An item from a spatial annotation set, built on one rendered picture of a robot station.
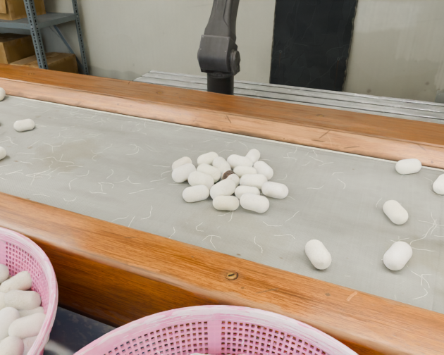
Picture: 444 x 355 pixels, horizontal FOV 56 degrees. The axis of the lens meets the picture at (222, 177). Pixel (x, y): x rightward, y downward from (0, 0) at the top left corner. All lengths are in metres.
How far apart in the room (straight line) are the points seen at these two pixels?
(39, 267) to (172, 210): 0.16
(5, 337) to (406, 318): 0.32
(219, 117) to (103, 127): 0.20
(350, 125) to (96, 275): 0.44
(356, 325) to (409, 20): 2.24
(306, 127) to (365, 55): 1.89
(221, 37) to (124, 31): 2.11
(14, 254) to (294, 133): 0.42
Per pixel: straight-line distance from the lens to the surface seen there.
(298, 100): 1.05
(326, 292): 0.37
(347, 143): 0.65
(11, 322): 0.41
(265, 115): 0.69
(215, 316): 0.34
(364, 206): 0.53
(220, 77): 0.96
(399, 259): 0.43
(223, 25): 0.94
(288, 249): 0.44
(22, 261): 0.45
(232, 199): 0.48
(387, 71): 2.56
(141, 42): 2.96
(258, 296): 0.36
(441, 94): 2.56
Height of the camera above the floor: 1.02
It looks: 30 degrees down
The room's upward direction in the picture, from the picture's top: straight up
